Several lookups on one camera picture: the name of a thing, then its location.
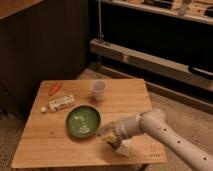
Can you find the metal pole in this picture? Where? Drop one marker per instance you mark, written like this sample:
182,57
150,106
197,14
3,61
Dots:
100,35

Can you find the wooden shelf beam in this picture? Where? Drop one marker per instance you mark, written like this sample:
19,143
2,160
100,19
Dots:
150,63

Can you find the green bowl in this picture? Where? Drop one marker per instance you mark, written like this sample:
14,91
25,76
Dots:
83,121

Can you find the orange carrot toy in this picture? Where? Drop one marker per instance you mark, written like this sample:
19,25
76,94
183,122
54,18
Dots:
55,88

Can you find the wooden table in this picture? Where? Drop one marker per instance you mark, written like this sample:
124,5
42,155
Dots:
45,142

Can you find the dark wooden cabinet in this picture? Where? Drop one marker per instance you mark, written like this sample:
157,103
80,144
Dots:
48,41

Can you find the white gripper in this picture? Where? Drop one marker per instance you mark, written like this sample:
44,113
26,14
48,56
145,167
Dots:
124,128

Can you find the white glue bottle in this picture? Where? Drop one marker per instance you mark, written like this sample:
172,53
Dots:
58,104

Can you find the translucent plastic cup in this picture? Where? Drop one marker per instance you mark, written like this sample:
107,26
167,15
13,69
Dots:
98,87

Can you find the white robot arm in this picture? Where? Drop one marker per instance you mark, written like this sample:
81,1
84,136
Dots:
153,123

